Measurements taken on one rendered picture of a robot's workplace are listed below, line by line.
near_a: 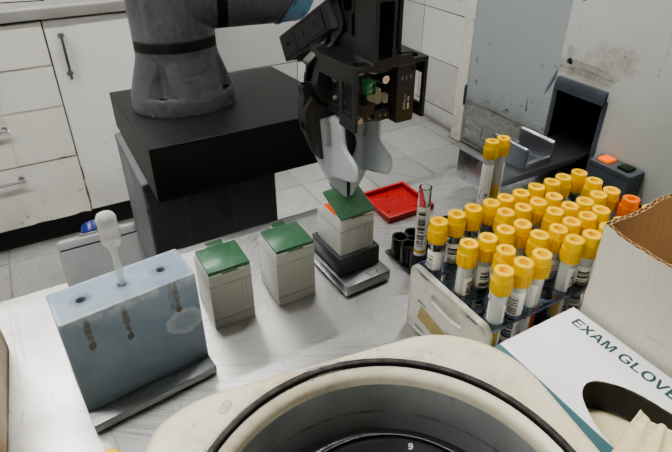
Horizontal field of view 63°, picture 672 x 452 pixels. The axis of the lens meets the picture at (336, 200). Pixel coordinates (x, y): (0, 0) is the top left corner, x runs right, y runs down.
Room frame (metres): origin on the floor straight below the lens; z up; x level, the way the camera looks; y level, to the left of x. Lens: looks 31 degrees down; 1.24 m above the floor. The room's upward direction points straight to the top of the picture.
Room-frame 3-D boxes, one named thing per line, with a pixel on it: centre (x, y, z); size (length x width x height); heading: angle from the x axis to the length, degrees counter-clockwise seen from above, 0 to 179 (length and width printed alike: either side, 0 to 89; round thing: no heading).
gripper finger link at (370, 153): (0.46, -0.03, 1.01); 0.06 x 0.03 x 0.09; 31
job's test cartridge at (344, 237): (0.47, -0.01, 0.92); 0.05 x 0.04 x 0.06; 31
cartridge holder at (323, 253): (0.47, -0.01, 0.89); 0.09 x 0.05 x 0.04; 32
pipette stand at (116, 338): (0.32, 0.16, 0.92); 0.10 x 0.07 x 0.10; 126
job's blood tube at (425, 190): (0.46, -0.09, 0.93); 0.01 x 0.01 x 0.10
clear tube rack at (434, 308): (0.39, -0.18, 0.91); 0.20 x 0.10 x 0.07; 119
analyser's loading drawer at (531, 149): (0.66, -0.26, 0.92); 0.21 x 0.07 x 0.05; 119
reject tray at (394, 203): (0.60, -0.08, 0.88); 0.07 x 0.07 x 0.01; 29
